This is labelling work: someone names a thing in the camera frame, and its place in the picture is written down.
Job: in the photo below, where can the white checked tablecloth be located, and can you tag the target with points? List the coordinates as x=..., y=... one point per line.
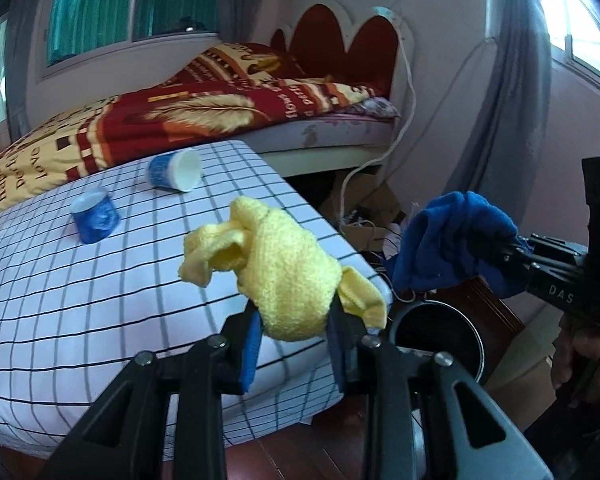
x=105, y=300

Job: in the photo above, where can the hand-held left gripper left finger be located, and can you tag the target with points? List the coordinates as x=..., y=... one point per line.
x=250, y=355

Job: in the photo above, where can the red and yellow printed blanket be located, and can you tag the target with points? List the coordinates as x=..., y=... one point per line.
x=180, y=105

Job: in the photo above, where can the large green-tinted window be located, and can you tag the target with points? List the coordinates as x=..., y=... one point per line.
x=130, y=5

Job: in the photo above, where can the blue cloth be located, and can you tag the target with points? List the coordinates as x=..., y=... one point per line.
x=445, y=240

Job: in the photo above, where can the red scalloped bed headboard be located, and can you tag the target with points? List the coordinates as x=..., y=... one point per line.
x=325, y=35

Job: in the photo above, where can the brown wooden stool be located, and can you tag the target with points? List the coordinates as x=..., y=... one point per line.
x=495, y=310

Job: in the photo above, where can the flat cardboard box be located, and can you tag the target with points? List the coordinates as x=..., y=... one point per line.
x=522, y=375

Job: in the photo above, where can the person's right hand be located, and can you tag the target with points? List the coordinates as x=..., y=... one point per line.
x=567, y=360

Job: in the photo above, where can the corner window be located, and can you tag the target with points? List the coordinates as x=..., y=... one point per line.
x=585, y=20

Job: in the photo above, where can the yellow cloth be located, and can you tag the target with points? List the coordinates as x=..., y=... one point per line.
x=285, y=270

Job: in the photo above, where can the bed mattress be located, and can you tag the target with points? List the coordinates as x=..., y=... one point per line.
x=330, y=132

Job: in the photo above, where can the blue paper cup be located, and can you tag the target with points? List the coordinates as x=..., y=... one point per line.
x=97, y=220
x=180, y=170

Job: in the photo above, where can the black round bin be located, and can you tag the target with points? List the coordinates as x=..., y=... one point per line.
x=430, y=330

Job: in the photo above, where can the long grey curtain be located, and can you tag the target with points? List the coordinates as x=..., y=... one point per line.
x=505, y=85

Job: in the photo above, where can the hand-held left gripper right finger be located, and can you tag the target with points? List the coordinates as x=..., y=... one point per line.
x=337, y=355

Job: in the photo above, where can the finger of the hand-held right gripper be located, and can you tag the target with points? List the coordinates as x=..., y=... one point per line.
x=510, y=267
x=522, y=244

